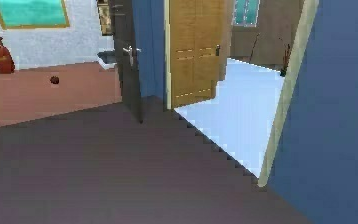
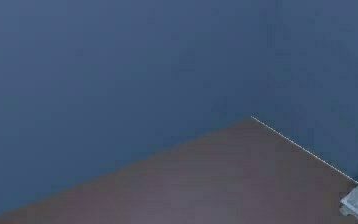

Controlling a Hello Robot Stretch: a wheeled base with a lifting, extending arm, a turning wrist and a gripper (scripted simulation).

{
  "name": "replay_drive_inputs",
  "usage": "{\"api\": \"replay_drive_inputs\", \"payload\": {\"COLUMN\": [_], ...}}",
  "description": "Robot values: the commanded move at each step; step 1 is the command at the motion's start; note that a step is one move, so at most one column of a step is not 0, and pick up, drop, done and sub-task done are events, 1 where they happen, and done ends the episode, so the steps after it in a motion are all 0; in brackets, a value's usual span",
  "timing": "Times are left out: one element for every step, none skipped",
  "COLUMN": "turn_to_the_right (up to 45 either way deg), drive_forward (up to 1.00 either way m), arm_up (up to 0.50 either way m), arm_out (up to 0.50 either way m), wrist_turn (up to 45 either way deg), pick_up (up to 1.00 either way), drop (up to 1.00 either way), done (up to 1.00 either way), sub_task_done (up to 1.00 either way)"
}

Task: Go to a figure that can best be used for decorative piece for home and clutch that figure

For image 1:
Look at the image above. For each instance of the white grey sink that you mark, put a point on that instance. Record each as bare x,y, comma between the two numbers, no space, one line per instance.
107,59

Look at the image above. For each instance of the teal paned window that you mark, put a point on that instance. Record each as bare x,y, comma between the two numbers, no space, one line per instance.
246,12

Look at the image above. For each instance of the brown framed wall picture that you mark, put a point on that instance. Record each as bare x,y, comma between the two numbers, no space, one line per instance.
104,17

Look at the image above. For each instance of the gold framed teal picture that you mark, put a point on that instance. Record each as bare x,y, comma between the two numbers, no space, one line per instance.
32,12

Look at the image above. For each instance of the red gas cylinder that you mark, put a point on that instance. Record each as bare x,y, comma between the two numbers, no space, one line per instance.
1,56

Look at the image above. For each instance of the light wooden room door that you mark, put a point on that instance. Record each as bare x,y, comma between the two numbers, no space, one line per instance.
194,50

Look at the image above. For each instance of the dark grey room door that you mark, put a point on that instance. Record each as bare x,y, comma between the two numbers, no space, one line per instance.
127,66

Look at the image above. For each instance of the small dark red ball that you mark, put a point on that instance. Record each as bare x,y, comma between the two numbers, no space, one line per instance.
54,80

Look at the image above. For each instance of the dark red floor plant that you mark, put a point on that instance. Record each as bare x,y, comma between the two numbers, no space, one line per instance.
285,61

